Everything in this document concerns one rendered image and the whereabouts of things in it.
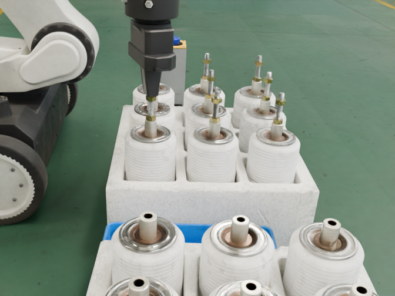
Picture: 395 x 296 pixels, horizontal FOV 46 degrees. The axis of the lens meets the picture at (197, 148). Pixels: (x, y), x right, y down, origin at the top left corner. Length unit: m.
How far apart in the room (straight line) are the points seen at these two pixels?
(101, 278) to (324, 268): 0.29
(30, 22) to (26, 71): 0.11
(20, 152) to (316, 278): 0.63
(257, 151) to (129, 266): 0.38
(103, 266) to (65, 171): 0.61
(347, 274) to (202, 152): 0.35
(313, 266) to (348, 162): 0.82
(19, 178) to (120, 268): 0.48
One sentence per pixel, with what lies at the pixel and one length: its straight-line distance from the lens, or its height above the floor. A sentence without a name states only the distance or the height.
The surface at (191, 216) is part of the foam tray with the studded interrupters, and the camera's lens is 0.88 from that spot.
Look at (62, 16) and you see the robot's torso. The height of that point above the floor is 0.40.
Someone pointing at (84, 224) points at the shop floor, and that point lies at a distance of 1.07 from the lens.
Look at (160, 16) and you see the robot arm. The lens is 0.76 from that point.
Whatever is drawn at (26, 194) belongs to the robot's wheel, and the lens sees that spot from 1.06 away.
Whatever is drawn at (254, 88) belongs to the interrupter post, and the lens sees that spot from 1.10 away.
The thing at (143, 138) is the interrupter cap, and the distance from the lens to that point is 0.85.
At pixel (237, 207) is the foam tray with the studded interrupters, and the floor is 0.14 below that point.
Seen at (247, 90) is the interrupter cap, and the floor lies 0.25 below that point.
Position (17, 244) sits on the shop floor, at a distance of 1.04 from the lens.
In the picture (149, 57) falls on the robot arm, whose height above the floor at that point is 0.41.
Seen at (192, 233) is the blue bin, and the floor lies 0.10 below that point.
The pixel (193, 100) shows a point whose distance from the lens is 1.06.
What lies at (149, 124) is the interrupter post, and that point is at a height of 0.28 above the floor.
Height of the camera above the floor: 0.63
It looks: 27 degrees down
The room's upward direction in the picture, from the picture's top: 4 degrees clockwise
